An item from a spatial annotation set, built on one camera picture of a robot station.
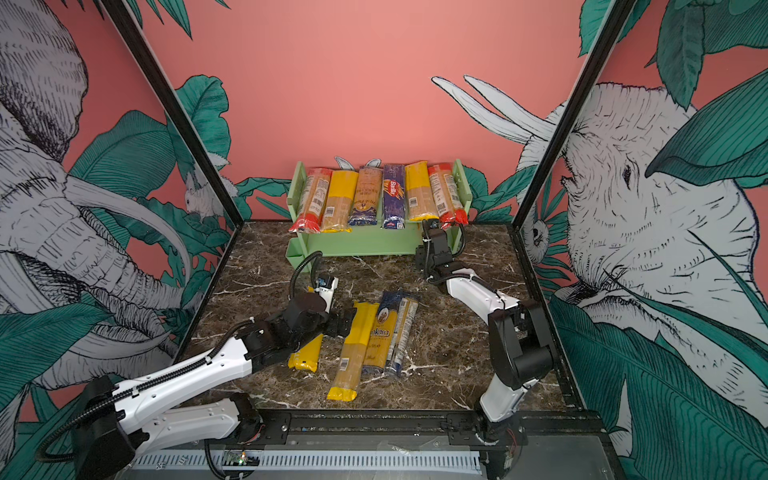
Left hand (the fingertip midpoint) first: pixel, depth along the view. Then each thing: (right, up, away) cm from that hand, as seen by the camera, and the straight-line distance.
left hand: (343, 302), depth 77 cm
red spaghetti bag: (-9, +28, +7) cm, 30 cm away
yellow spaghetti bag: (-2, +28, +8) cm, 29 cm away
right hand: (+23, +16, +15) cm, 32 cm away
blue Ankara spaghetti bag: (+10, -11, +9) cm, 17 cm away
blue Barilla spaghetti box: (+13, +30, +8) cm, 33 cm away
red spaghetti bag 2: (+29, +30, +9) cm, 43 cm away
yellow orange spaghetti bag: (+21, +28, +9) cm, 37 cm away
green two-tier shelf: (+3, +17, +17) cm, 25 cm away
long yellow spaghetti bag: (+2, -15, +7) cm, 17 cm away
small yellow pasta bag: (+5, +27, +7) cm, 28 cm away
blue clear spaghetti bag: (+17, -8, +14) cm, 23 cm away
